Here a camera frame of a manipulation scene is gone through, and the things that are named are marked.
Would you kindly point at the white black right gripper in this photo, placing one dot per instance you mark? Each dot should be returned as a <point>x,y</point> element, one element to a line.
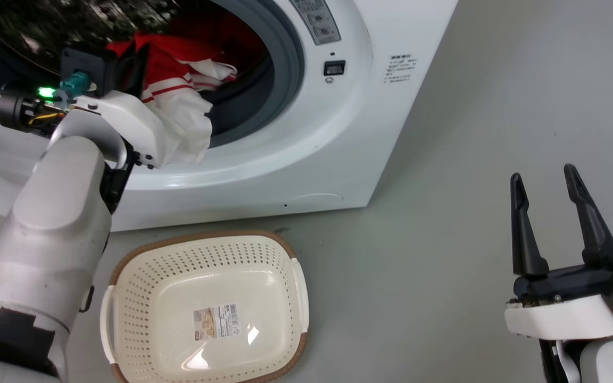
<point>578,303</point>

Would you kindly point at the white front-load washing machine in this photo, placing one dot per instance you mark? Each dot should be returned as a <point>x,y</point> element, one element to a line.
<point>306,159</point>

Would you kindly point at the red and white garment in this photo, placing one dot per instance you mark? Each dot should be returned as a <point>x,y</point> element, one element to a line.
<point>179,90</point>

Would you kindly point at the cream perforated laundry basket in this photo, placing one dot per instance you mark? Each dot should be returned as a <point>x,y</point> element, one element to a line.
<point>205,276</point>

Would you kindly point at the grey rubber door gasket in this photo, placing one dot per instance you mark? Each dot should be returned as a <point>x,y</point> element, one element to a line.
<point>285,64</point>

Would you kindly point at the grey instruction panel on washer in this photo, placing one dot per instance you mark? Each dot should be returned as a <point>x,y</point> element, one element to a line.
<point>317,21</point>

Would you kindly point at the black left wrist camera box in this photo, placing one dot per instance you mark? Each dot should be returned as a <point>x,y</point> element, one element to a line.
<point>107,66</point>

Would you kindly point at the black door latch socket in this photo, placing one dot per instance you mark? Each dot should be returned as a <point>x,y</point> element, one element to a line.
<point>334,68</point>

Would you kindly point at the printed warning sticker on washer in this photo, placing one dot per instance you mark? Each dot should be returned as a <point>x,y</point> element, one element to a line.
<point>401,68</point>

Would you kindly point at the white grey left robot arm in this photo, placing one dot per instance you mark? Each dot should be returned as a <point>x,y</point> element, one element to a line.
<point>51,229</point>

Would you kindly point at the paper label sticker in basket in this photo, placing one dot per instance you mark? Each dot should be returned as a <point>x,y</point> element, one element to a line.
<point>216,322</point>

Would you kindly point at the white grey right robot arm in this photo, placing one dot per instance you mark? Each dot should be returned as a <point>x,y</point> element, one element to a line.
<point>599,361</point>

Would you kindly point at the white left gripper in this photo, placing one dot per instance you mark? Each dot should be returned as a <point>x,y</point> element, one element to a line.
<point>131,119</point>

